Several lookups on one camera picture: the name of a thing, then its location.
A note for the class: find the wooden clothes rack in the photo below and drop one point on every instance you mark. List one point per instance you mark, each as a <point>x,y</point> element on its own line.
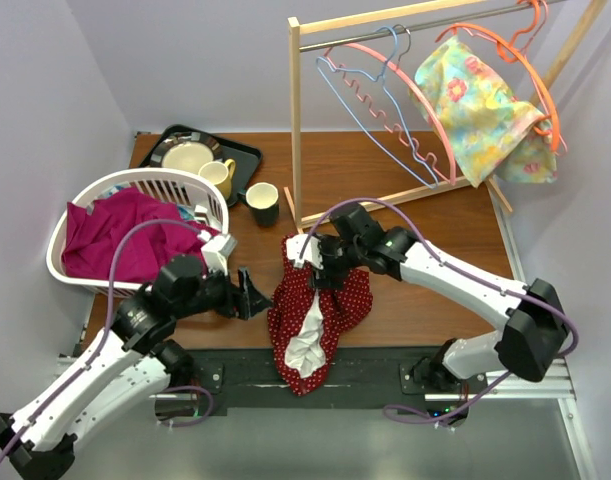
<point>296,30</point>

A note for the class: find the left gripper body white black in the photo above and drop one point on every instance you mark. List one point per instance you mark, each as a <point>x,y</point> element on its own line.
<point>215,292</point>

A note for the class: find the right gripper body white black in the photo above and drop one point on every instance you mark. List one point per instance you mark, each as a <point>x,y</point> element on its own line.
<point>330,259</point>

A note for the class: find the yellow mug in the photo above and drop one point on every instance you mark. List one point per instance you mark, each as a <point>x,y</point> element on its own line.
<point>220,174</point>

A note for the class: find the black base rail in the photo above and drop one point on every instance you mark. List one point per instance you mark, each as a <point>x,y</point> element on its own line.
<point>359,379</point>

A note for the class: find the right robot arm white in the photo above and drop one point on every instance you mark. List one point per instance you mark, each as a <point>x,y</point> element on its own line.
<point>529,327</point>

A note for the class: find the cream plate black rim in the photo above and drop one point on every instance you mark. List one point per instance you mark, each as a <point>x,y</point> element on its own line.
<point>186,151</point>

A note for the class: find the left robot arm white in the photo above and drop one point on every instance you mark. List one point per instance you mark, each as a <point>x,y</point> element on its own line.
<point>129,360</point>

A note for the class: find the floral pastel skirt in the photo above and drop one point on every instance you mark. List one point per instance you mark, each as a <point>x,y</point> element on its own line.
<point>488,128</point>

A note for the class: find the orange plastic hanger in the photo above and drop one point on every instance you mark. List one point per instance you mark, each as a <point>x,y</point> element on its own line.
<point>514,50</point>

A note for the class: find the black mug cream inside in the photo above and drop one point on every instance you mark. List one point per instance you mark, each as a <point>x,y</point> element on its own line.
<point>262,199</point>

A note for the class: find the black tray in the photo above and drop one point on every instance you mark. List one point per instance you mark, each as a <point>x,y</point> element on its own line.
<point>247,158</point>

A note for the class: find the magenta cloth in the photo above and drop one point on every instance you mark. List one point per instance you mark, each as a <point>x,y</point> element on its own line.
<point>94,233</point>

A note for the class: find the red polka dot skirt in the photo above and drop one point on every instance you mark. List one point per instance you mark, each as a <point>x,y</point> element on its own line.
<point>305,323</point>

